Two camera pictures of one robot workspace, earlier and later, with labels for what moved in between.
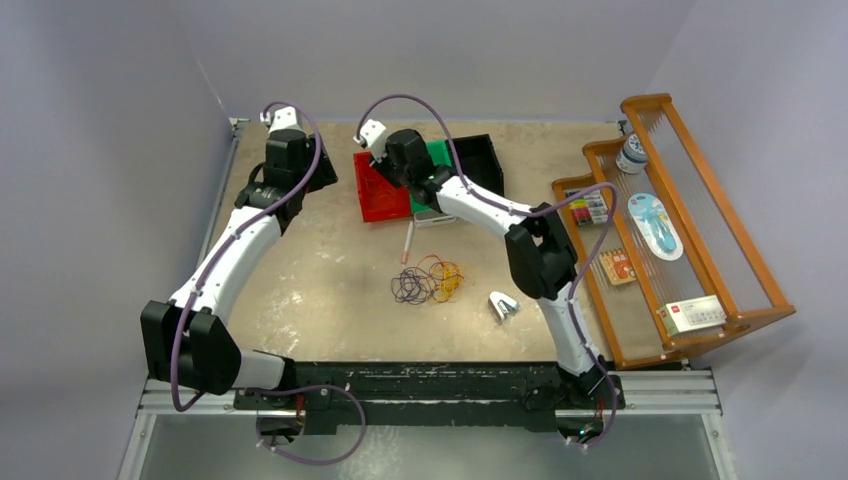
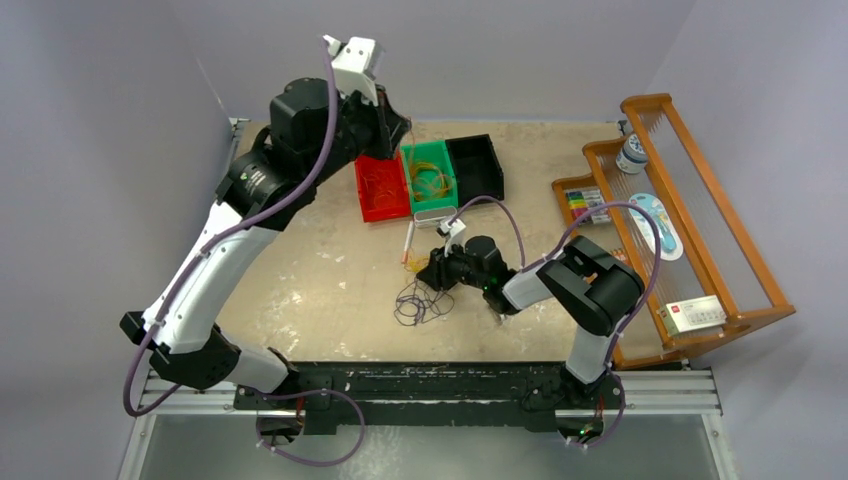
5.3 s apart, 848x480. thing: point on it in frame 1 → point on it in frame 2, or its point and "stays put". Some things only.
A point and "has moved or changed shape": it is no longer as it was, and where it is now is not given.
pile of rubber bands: [414, 286] has moved or changed shape
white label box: [692, 313] stays put
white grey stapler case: [433, 219] stays put
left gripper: [323, 175] → [388, 124]
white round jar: [633, 157] stays put
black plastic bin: [480, 164] stays put
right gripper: [383, 167] → [436, 273]
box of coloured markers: [589, 209] stays put
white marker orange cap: [407, 244] stays put
